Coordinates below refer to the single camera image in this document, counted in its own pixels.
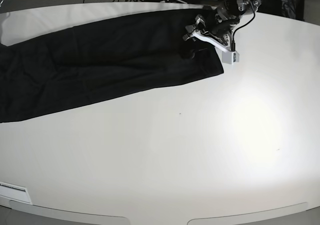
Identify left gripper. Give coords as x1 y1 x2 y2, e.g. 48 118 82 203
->
182 14 237 52

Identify black T-shirt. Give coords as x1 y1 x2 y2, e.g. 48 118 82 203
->
0 9 224 123

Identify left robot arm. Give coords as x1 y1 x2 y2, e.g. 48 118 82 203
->
183 0 262 53

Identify white label plate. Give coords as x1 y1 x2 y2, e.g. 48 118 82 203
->
0 181 33 205

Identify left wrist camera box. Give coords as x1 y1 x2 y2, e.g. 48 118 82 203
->
222 50 240 65

